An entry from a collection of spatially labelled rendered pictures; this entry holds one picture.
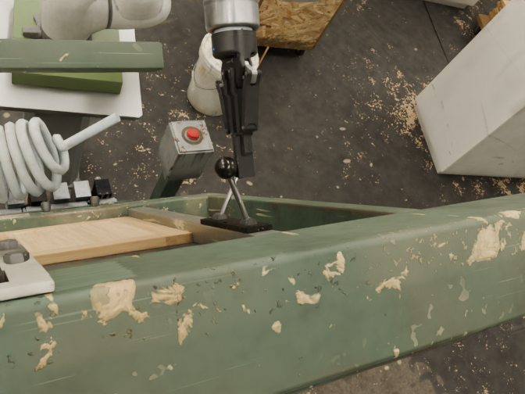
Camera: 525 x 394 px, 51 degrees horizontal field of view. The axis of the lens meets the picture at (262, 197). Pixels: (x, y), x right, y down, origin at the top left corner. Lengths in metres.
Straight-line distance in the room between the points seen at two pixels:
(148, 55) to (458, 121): 3.11
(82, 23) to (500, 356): 2.60
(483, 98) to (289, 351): 3.02
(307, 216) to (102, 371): 0.87
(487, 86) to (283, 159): 1.19
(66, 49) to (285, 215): 0.90
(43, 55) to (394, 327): 0.33
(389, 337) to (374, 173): 2.87
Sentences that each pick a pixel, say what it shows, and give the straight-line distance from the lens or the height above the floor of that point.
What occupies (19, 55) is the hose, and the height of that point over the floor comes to 1.97.
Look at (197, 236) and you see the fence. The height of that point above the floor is 1.33.
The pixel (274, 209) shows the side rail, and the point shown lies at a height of 1.24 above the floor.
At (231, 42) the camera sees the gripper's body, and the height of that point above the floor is 1.68.
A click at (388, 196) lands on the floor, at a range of 3.27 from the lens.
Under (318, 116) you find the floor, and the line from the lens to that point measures 3.33.
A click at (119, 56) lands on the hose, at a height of 1.97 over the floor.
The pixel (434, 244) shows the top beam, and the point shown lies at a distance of 0.48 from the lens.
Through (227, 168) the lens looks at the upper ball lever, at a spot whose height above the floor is 1.57.
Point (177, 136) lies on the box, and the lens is 1.71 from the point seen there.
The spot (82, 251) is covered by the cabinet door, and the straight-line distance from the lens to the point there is 1.07.
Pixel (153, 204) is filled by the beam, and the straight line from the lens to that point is 1.60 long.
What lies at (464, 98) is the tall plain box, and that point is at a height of 0.41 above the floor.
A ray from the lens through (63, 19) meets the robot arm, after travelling 1.85.
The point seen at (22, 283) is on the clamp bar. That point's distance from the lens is 0.35.
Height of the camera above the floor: 2.29
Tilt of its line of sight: 53 degrees down
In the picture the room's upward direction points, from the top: 39 degrees clockwise
